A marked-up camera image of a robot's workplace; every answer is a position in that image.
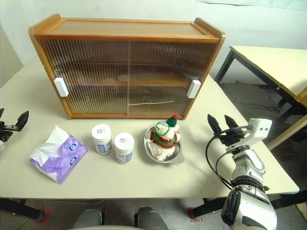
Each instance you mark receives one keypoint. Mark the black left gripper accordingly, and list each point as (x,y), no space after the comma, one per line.
(6,129)

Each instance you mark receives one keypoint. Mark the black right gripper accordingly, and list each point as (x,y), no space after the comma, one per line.
(231,136)

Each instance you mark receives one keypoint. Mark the white plush toy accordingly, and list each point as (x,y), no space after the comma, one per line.
(164,140)

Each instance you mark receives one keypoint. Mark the purple tissue pack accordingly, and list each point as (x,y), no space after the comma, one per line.
(72,148)

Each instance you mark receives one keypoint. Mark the ribbed clear sliding door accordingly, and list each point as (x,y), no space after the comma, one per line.
(96,72)
(163,72)

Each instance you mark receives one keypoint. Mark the white jar with blue label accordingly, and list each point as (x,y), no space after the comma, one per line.
(124,151)
(102,141)

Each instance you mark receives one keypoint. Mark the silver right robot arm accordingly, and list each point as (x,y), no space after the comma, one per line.
(249,210)

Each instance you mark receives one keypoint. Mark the wooden cabinet with shelf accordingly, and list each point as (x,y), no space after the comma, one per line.
(120,27)

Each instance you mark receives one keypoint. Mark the black table leg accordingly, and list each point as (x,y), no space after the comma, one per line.
(21,208)
(211,207)

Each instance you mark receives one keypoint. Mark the wicker basket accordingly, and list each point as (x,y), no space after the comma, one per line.
(302,97)

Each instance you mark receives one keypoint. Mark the grey rounded shape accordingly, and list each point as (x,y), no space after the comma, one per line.
(149,219)

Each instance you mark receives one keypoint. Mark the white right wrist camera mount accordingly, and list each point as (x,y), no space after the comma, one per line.
(260,128)

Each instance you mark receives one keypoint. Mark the beige table with black frame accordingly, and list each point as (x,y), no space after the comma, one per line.
(275,62)

